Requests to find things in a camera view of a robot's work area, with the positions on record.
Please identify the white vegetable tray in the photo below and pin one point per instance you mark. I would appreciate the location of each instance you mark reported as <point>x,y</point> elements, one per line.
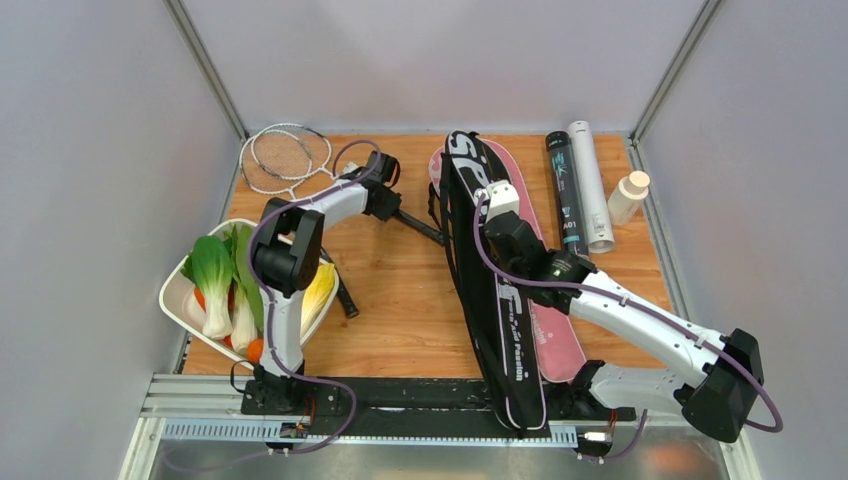
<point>178,301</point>

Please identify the yellow white cabbage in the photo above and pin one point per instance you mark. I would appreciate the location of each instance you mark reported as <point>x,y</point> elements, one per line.
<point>317,298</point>

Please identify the green bok choy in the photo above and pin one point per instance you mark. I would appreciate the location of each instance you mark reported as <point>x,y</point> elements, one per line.
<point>209,267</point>

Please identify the white shuttlecock tube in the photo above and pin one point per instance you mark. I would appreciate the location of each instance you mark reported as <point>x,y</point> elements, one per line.
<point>597,224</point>

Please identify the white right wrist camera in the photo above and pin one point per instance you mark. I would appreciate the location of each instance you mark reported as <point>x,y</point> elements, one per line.
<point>497,198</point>

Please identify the cream bottle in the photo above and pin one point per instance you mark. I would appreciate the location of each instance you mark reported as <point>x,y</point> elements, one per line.
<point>627,197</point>

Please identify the white silver racket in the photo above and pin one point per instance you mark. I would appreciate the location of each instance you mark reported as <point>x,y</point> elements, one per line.
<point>285,159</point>

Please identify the orange carrot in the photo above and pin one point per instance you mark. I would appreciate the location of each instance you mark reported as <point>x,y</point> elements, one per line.
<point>252,353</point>

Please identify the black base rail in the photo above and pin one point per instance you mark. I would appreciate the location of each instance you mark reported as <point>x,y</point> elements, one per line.
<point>444,409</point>

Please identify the pink racket cover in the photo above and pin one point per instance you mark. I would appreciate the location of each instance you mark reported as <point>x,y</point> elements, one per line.
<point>559,354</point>

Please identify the green leafy vegetable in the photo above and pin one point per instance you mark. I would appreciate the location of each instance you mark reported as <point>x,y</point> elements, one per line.
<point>248,308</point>

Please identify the black shuttlecock tube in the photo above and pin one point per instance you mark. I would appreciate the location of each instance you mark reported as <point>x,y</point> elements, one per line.
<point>567,196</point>

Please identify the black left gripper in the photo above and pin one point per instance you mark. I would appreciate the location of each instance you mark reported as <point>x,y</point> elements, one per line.
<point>394,204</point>

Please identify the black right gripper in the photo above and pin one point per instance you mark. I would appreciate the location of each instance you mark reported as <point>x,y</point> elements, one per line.
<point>485,249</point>

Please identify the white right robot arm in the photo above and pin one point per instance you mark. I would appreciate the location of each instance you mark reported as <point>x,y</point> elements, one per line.
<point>713,381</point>

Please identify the black racket cover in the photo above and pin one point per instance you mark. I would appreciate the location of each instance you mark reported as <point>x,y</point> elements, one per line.
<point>497,315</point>

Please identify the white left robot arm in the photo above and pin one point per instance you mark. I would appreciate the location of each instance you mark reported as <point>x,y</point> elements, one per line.
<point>284,253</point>

